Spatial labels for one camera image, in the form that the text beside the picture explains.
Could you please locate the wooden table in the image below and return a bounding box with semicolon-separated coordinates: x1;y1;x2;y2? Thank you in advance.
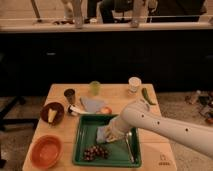
22;84;177;171

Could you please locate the metal cup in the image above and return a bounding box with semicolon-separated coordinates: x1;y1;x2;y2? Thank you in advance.
64;89;75;105

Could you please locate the blue sponge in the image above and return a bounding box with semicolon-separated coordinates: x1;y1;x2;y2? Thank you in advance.
96;126;110;143

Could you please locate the metal spoon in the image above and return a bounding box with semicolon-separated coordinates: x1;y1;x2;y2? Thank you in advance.
125;132;135;163

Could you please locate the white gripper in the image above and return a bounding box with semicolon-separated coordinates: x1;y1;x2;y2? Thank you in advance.
104;116;131;142

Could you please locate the dark brown plate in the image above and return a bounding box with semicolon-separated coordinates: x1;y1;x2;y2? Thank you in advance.
40;102;64;125

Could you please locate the black office chair base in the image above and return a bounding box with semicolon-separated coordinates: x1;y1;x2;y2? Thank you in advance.
0;95;40;132

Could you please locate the green plastic cup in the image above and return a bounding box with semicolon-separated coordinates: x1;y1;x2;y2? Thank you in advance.
89;81;100;96

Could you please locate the green plastic tray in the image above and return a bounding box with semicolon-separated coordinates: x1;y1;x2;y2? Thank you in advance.
72;114;142;168

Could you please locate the white handled brush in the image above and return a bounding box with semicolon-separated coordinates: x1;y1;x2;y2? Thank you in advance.
67;105;86;116

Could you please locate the bunch of dark grapes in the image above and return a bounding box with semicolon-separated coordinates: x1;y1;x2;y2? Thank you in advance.
83;145;109;161

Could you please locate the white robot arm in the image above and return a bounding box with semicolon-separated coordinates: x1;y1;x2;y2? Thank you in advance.
104;100;213;158

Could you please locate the red apple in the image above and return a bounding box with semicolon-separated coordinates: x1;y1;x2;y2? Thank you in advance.
100;106;112;114

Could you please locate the white cup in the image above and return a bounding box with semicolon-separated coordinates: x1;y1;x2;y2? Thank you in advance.
128;77;141;93

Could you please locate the yellow cheese wedge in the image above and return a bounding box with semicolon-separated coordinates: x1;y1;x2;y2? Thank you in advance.
48;109;57;123

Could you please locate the blue cloth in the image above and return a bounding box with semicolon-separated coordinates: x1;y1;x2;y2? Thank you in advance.
80;97;105;113

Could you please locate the orange bowl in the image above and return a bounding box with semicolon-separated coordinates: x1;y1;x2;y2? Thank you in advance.
30;135;62;169

